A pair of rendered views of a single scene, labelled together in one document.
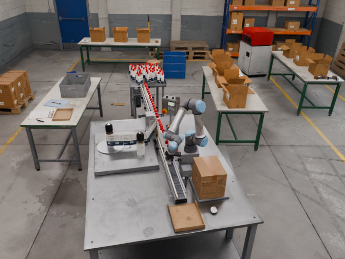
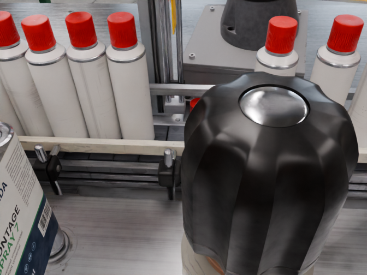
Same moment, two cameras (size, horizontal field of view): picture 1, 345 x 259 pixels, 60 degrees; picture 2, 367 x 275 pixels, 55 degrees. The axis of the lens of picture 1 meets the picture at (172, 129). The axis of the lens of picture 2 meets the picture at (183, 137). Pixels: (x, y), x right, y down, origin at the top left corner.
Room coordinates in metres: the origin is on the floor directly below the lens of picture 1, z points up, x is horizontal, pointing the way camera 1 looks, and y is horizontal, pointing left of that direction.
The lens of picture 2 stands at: (2.73, 0.47, 1.27)
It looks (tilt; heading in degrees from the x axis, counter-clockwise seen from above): 43 degrees down; 288
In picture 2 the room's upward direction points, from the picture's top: 2 degrees counter-clockwise
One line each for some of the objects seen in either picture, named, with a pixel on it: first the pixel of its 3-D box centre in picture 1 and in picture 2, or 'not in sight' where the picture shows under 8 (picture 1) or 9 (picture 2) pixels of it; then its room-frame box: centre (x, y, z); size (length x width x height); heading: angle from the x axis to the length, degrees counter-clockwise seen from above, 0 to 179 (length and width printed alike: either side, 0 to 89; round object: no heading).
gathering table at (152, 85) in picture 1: (146, 99); not in sight; (5.19, 0.50, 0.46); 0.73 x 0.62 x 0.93; 13
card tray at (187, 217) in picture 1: (185, 215); not in sight; (1.90, -0.13, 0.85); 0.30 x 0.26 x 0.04; 13
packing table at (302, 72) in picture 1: (298, 80); not in sight; (6.69, -2.92, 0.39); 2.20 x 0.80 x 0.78; 2
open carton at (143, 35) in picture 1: (144, 34); not in sight; (8.50, 0.84, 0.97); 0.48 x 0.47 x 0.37; 5
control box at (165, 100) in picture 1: (170, 105); not in sight; (2.99, 0.03, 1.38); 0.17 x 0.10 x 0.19; 68
